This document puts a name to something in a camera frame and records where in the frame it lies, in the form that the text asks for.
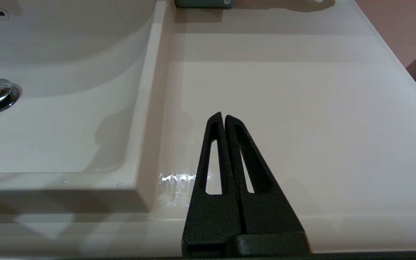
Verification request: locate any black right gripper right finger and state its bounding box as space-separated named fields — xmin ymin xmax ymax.
xmin=225 ymin=114 xmax=311 ymax=256

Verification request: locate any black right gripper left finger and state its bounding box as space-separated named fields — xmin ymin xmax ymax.
xmin=182 ymin=112 xmax=246 ymax=257

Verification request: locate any white sink basin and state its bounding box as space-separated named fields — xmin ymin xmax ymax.
xmin=0 ymin=0 xmax=167 ymax=217

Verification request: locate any dark soap tray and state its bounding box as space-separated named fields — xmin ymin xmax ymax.
xmin=174 ymin=0 xmax=236 ymax=9

